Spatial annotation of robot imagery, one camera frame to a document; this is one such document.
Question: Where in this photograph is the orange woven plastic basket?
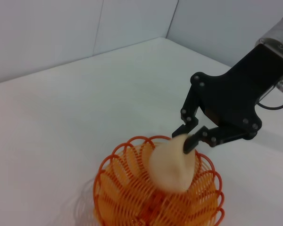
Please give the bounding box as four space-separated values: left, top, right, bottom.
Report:
92 135 225 226

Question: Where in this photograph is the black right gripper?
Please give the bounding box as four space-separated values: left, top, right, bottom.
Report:
171 43 283 155

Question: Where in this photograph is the pale round bread bun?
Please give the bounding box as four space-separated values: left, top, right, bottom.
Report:
149 133 196 194

